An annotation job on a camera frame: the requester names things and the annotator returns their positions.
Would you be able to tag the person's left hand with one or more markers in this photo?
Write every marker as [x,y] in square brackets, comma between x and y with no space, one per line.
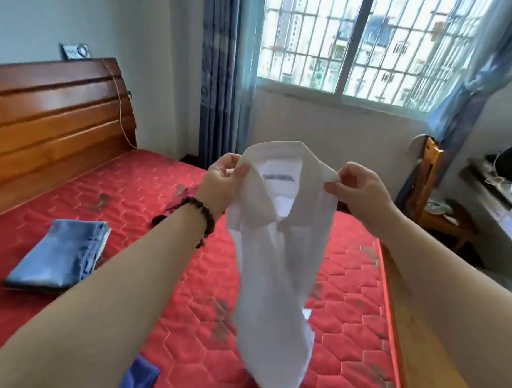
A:
[221,184]

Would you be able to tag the person's right hand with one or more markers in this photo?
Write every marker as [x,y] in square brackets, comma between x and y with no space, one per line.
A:
[366,200]

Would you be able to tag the maroon shirt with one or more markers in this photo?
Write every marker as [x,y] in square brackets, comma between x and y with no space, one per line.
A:
[170,211]

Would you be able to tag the light blue shirt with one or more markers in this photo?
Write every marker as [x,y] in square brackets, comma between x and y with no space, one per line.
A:
[276,268]

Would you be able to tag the light grey trousers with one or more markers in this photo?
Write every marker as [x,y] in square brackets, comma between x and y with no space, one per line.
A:
[104,241]

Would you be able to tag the blue denim jeans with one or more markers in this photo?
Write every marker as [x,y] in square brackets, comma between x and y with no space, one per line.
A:
[56,255]

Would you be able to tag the red quilted mattress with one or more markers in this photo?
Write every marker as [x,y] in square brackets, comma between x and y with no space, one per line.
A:
[43,148]

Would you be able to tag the dark grey trousers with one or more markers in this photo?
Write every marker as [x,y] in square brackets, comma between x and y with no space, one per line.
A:
[49,290]

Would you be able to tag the dark blue shirt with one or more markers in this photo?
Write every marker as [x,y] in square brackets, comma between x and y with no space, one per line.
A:
[137,379]

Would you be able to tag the person's right forearm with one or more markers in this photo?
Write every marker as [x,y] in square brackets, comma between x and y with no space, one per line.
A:
[463,314]

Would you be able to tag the person's left forearm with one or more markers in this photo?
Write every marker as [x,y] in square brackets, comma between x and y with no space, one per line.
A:
[82,319]

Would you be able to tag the wooden chair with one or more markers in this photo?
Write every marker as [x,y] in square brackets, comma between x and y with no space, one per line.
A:
[429,179]

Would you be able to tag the dark blue curtain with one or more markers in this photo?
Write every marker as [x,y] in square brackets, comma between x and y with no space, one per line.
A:
[224,65]

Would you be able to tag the barred window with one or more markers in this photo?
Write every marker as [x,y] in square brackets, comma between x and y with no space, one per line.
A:
[361,41]

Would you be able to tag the sheer blue curtain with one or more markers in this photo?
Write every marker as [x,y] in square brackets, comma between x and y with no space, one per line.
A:
[482,77]

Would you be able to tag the wall-mounted wooden desk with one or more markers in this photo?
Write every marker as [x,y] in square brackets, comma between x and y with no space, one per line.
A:
[498,210]

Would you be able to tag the small black camera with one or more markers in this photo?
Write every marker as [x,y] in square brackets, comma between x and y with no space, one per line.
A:
[75,51]

